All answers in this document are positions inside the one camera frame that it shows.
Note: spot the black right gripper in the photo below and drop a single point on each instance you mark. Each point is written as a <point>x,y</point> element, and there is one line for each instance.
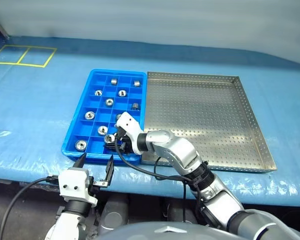
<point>125,146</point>

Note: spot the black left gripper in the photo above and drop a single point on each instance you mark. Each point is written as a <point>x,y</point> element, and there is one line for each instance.
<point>93,187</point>

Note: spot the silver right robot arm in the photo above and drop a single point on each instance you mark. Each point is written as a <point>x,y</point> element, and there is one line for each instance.
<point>175,147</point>

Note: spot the blue compartment tray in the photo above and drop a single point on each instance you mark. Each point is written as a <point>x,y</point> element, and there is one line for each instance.
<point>103,111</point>

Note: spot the grey rounded cylinder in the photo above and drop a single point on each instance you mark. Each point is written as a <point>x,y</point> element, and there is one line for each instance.
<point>113,215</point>
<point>180,212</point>

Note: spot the grey robot torso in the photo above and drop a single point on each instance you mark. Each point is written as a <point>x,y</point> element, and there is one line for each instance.
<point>140,232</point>

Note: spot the perforated stainless steel tray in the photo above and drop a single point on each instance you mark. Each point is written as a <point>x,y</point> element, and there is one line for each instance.
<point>202,107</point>

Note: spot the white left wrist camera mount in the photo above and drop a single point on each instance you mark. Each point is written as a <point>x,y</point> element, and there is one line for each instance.
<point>72,185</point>

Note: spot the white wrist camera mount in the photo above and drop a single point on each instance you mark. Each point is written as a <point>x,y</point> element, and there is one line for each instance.
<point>130,125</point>
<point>72,185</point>

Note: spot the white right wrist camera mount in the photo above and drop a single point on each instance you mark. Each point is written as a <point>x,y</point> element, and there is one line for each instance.
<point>130,125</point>

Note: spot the metal frame post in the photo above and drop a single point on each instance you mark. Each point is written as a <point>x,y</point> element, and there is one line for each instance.
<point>0,27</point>

